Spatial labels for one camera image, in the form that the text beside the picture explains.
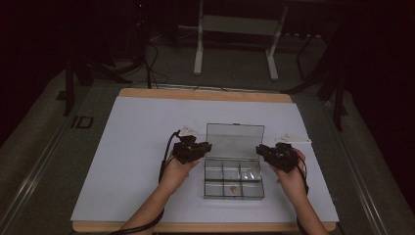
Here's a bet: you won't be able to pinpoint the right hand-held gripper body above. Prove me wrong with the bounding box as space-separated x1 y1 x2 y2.
270 132 312 174

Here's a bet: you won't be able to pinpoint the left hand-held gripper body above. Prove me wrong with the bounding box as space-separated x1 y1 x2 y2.
171 125 200 165

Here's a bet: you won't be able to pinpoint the clear plastic compartment box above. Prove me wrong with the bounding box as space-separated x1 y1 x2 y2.
203 122 266 201

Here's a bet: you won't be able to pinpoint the person's right hand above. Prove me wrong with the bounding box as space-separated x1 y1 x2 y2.
269 148 309 204

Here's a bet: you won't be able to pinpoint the person's left hand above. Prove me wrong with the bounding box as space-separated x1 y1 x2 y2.
159 156 201 198

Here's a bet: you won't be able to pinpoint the wooden table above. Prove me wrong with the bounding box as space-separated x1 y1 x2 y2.
71 87 338 233

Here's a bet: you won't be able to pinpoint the white table mat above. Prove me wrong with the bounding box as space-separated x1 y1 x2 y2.
70 96 341 224

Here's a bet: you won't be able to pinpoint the black stand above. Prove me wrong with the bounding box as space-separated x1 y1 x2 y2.
63 57 133 118
282 30 349 132

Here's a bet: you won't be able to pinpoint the white metal stand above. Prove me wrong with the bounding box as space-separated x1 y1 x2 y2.
193 0 291 81

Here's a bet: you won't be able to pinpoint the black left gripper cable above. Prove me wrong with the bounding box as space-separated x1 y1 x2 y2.
108 129 182 235

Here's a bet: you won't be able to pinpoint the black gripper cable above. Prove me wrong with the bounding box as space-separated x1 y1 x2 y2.
295 154 311 235
108 129 182 235

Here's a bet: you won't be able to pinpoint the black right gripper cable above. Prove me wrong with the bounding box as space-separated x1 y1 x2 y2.
295 154 311 235

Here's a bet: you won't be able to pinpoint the metal floor rail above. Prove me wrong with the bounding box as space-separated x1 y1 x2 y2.
321 100 390 235
0 107 84 233

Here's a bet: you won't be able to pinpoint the black floor cables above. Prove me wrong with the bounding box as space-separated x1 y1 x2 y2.
142 40 170 90

